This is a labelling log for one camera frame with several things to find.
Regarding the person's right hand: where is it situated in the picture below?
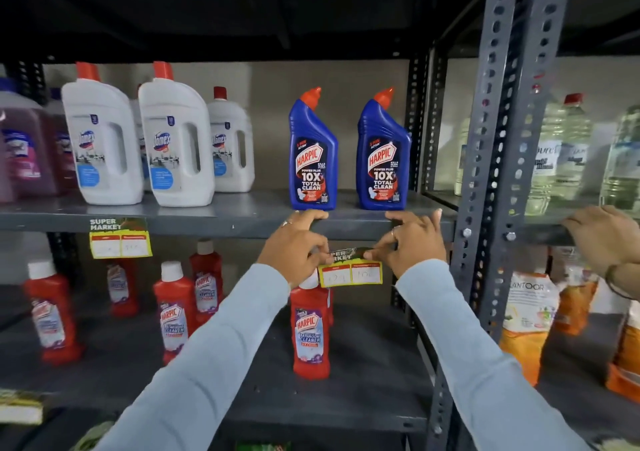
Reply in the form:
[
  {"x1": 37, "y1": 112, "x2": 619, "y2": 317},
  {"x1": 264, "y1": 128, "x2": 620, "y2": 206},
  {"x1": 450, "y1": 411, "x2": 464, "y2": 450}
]
[{"x1": 364, "y1": 209, "x2": 448, "y2": 279}]

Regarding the person's left hand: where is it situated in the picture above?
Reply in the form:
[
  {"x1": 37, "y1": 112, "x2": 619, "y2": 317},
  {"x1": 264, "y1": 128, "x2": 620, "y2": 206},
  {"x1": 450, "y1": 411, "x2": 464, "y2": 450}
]
[{"x1": 257, "y1": 209, "x2": 334, "y2": 288}]

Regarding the yellow shelf price tag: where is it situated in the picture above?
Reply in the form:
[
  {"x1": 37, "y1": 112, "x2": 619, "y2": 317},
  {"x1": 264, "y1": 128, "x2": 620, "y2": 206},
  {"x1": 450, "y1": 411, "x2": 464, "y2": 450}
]
[
  {"x1": 89, "y1": 218, "x2": 153, "y2": 260},
  {"x1": 318, "y1": 247, "x2": 384, "y2": 289},
  {"x1": 0, "y1": 389, "x2": 45, "y2": 426}
]

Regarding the person's right forearm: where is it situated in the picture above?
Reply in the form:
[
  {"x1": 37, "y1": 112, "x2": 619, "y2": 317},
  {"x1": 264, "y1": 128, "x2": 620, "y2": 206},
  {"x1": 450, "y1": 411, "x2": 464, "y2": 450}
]
[{"x1": 395, "y1": 259, "x2": 592, "y2": 451}]

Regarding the person's left forearm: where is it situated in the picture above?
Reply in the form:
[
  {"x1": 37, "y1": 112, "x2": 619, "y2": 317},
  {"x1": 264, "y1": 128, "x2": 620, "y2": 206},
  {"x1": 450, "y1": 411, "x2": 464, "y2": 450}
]
[{"x1": 95, "y1": 263, "x2": 292, "y2": 451}]

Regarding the another person's forearm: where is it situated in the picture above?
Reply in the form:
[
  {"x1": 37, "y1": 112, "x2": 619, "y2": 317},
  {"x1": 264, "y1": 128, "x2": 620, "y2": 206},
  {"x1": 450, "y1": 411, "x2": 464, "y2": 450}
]
[{"x1": 607, "y1": 263, "x2": 640, "y2": 302}]

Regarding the blue toilet cleaner bottle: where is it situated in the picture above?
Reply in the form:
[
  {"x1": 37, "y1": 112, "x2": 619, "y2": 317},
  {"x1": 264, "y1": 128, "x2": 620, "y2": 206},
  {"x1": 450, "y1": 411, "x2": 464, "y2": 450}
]
[
  {"x1": 356, "y1": 87, "x2": 413, "y2": 212},
  {"x1": 288, "y1": 87, "x2": 339, "y2": 212}
]

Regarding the red bathroom cleaner bottle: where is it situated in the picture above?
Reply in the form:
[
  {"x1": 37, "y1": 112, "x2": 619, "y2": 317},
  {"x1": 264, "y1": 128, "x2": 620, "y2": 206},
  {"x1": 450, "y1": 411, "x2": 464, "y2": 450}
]
[
  {"x1": 153, "y1": 261, "x2": 197, "y2": 366},
  {"x1": 290, "y1": 270, "x2": 331, "y2": 381},
  {"x1": 189, "y1": 240, "x2": 225, "y2": 324},
  {"x1": 23, "y1": 260, "x2": 84, "y2": 366},
  {"x1": 106, "y1": 261, "x2": 140, "y2": 318}
]

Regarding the grey slotted metal shelf rack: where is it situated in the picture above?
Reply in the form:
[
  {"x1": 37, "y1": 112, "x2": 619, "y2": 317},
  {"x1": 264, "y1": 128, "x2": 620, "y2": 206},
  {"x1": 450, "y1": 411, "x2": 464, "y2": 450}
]
[
  {"x1": 0, "y1": 0, "x2": 522, "y2": 451},
  {"x1": 477, "y1": 0, "x2": 640, "y2": 451}
]

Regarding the white floor cleaner bottle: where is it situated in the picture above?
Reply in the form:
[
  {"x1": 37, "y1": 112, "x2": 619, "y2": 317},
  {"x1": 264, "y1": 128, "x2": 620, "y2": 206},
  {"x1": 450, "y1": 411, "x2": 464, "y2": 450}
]
[
  {"x1": 207, "y1": 86, "x2": 256, "y2": 194},
  {"x1": 138, "y1": 61, "x2": 216, "y2": 208},
  {"x1": 129, "y1": 85, "x2": 152, "y2": 192},
  {"x1": 61, "y1": 62, "x2": 145, "y2": 206}
]

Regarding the white and orange detergent bag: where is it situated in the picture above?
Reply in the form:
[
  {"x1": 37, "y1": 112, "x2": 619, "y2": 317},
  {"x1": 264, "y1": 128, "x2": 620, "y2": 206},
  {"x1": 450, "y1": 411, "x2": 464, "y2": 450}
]
[{"x1": 498, "y1": 271, "x2": 560, "y2": 387}]

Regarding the clear liquid plastic bottle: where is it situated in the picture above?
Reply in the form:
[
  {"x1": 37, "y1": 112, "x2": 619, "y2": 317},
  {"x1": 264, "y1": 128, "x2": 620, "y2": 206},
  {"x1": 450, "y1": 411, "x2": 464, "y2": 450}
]
[
  {"x1": 599, "y1": 105, "x2": 640, "y2": 212},
  {"x1": 524, "y1": 97, "x2": 566, "y2": 217},
  {"x1": 551, "y1": 93, "x2": 594, "y2": 202}
]

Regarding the purple floor cleaner bottle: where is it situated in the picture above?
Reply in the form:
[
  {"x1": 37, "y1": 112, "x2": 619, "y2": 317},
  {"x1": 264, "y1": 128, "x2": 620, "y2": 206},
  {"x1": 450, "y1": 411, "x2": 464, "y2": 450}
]
[
  {"x1": 0, "y1": 78, "x2": 60, "y2": 202},
  {"x1": 46, "y1": 88, "x2": 79, "y2": 194}
]

